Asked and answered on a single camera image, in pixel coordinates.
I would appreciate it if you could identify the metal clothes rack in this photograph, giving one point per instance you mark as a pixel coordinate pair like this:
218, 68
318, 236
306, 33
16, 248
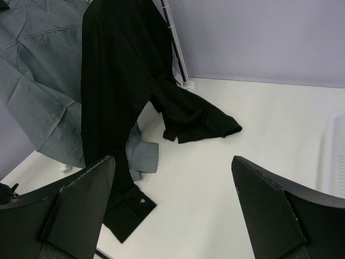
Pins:
187, 83

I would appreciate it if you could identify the grey shirt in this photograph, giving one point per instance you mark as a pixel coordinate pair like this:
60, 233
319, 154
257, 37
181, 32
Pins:
40, 74

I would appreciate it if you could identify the black shirt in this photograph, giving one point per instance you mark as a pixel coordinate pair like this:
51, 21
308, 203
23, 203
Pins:
127, 63

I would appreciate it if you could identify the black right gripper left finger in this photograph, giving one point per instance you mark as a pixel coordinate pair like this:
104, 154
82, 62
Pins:
60, 220

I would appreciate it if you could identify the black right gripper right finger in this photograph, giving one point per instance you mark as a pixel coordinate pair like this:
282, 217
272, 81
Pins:
285, 219

